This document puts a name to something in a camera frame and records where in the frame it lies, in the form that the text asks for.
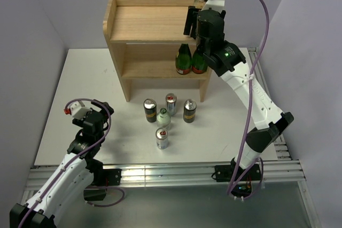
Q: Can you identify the black can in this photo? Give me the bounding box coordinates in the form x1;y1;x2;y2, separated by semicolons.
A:
143;98;157;123
183;99;197;123

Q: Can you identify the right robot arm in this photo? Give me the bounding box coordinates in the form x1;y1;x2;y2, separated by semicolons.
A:
184;6;294;180

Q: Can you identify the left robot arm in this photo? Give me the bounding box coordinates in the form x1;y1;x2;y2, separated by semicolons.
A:
10;98;114;227

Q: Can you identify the wooden two-tier shelf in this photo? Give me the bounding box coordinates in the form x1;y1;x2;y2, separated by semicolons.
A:
103;0;212;101

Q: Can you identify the green glass bottle left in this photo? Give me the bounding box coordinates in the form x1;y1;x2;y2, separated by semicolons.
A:
175;44;192;75

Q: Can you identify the green glass bottle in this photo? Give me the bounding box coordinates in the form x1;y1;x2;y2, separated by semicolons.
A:
175;44;192;75
192;49;208;74

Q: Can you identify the green glass bottle right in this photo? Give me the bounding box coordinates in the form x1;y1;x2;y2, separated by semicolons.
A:
192;49;208;74

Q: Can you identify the clear bottle left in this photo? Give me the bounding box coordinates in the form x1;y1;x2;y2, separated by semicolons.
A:
157;108;171;129

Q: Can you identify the silver can front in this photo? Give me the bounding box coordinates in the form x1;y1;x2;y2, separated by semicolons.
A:
156;128;169;150

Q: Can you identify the silver can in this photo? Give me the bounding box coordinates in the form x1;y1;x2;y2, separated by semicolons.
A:
165;93;177;116
156;128;169;150

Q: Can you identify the silver can rear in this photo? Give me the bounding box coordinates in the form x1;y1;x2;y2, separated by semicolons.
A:
165;93;177;116

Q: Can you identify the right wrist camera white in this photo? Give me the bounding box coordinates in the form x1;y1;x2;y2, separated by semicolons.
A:
201;0;225;13

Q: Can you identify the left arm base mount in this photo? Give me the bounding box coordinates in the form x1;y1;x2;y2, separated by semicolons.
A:
83;169;123;202

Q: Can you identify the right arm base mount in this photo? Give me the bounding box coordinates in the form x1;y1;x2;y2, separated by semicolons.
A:
211;163;264;199

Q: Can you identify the aluminium rail frame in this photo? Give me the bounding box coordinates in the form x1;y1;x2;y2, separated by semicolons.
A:
12;46;320;228

